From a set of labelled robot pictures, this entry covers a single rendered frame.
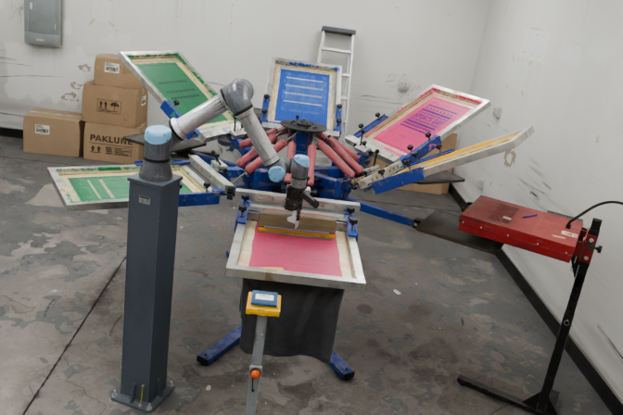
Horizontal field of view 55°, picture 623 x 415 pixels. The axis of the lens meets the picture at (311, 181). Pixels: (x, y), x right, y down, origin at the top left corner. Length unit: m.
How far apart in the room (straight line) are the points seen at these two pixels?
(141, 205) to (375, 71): 4.66
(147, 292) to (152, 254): 0.20
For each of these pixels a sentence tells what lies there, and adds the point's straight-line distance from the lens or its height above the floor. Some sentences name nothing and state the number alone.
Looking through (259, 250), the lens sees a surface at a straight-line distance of 2.77.
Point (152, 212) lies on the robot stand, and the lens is 2.83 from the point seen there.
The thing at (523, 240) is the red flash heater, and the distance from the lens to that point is 3.21.
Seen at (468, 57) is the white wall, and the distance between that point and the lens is 7.27.
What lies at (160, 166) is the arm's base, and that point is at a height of 1.27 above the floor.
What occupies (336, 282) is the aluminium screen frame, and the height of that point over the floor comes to 0.98.
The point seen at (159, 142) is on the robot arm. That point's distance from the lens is 2.76.
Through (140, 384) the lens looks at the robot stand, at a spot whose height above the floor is 0.12.
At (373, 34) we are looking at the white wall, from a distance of 7.03.
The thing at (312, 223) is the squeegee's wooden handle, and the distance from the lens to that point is 2.94.
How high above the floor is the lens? 2.11
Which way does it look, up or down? 18 degrees down
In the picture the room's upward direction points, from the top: 8 degrees clockwise
